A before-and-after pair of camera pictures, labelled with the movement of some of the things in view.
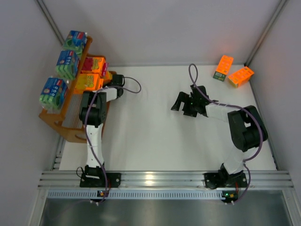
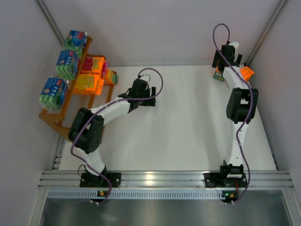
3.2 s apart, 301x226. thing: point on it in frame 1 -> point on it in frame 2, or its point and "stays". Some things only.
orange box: [93, 63] stays
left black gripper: [109, 78] -> [152, 95]
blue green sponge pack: [53, 93] stays
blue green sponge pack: [67, 63] stays
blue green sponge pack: [75, 41] stays
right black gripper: [187, 105] -> [217, 59]
